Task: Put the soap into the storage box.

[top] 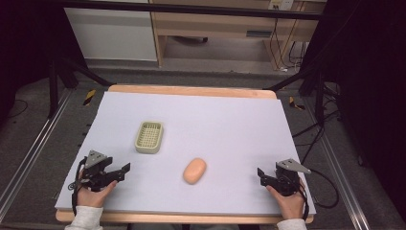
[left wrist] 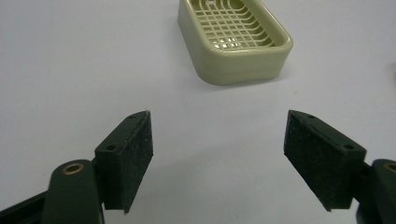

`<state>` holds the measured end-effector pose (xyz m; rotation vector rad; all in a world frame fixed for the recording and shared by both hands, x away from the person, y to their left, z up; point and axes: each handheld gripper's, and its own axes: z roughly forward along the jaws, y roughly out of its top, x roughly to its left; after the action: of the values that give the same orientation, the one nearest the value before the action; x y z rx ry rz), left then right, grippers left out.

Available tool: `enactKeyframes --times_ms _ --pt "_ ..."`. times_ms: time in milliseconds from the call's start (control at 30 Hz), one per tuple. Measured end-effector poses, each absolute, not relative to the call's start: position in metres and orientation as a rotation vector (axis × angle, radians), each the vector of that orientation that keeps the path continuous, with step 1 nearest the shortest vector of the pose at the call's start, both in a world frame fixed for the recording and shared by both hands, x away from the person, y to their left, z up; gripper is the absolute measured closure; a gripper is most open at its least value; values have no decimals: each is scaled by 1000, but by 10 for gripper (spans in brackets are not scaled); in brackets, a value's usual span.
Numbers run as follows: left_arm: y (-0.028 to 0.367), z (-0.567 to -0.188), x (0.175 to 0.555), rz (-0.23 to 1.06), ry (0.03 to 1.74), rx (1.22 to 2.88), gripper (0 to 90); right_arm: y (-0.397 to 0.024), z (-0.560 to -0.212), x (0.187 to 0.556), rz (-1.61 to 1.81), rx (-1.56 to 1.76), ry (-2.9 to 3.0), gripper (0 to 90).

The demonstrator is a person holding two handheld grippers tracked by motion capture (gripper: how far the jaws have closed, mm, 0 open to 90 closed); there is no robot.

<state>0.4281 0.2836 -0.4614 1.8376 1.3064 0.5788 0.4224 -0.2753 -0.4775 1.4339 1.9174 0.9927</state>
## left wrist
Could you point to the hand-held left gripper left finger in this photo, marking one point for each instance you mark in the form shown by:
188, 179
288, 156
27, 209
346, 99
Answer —
124, 161

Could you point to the pale green soap dish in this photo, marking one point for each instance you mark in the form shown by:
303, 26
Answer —
236, 59

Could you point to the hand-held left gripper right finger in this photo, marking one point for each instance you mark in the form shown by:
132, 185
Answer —
320, 161

